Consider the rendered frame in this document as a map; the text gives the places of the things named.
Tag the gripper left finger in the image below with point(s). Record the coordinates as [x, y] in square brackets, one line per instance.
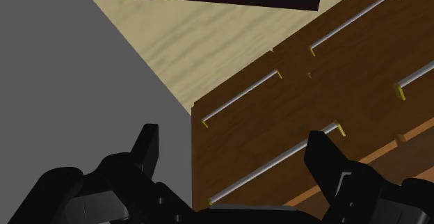
[118, 182]

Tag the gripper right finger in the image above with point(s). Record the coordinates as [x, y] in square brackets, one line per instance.
[352, 186]

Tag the brown wooden chest of drawers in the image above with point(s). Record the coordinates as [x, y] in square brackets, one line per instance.
[271, 121]

